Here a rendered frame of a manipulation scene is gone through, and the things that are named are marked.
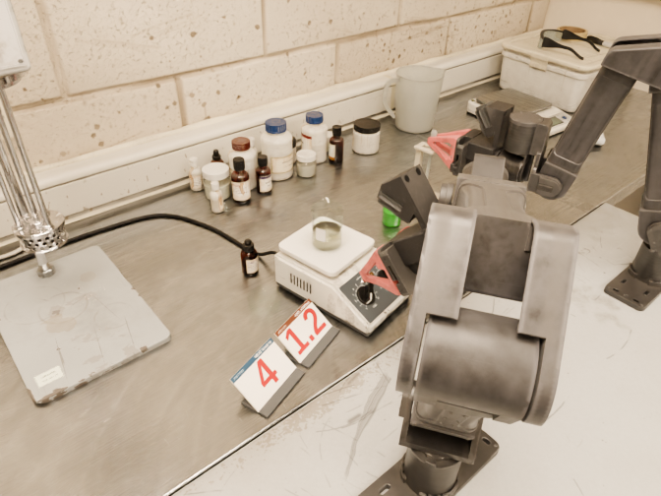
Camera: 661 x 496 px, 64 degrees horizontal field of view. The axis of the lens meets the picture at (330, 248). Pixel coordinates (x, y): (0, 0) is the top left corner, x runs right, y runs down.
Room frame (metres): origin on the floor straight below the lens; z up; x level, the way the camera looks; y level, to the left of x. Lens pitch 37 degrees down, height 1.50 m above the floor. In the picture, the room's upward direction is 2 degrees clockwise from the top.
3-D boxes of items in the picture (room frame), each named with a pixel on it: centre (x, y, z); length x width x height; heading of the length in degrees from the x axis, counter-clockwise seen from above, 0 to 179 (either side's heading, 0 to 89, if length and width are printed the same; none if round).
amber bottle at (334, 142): (1.17, -0.01, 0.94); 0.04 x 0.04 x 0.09
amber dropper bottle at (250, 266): (0.73, 0.14, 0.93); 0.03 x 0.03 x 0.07
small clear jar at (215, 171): (0.99, 0.25, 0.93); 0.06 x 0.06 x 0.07
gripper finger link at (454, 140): (0.97, -0.24, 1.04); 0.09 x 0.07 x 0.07; 50
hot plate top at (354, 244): (0.71, 0.01, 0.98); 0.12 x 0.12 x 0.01; 52
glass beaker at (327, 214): (0.70, 0.01, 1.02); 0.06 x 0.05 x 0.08; 4
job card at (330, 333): (0.57, 0.03, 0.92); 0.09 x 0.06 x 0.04; 150
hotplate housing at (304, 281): (0.69, -0.01, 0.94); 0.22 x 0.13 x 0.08; 52
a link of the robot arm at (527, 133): (0.86, -0.36, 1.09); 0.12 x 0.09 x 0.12; 61
